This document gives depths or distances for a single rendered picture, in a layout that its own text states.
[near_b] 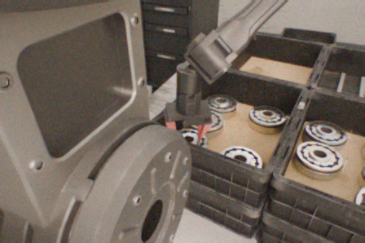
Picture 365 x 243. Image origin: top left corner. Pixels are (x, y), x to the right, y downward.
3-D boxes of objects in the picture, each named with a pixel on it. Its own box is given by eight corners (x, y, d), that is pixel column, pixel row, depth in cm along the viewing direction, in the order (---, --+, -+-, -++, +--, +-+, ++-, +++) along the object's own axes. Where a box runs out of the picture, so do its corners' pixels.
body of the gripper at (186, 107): (164, 108, 68) (164, 81, 63) (205, 106, 69) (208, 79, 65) (168, 125, 62) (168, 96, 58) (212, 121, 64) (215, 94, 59)
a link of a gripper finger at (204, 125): (178, 133, 73) (178, 103, 67) (204, 130, 74) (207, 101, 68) (182, 150, 68) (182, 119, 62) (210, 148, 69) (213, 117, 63)
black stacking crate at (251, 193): (259, 215, 59) (268, 178, 52) (145, 165, 71) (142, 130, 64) (298, 121, 86) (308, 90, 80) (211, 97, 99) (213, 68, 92)
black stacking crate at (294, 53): (298, 121, 87) (308, 89, 80) (212, 97, 99) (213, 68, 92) (318, 72, 114) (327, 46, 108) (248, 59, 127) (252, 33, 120)
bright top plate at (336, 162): (339, 178, 61) (340, 176, 61) (292, 161, 65) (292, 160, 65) (344, 152, 68) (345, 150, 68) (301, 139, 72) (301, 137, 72)
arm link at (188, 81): (172, 65, 57) (197, 71, 55) (186, 54, 62) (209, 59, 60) (172, 94, 61) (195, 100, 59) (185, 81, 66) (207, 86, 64)
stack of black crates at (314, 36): (319, 83, 249) (336, 33, 223) (318, 99, 227) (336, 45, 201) (274, 75, 263) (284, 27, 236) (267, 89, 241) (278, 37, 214)
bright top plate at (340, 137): (345, 149, 69) (345, 148, 69) (301, 137, 73) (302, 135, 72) (347, 128, 76) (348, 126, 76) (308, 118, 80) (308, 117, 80)
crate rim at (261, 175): (267, 186, 53) (270, 177, 52) (141, 136, 65) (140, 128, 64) (307, 94, 81) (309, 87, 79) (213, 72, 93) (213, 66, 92)
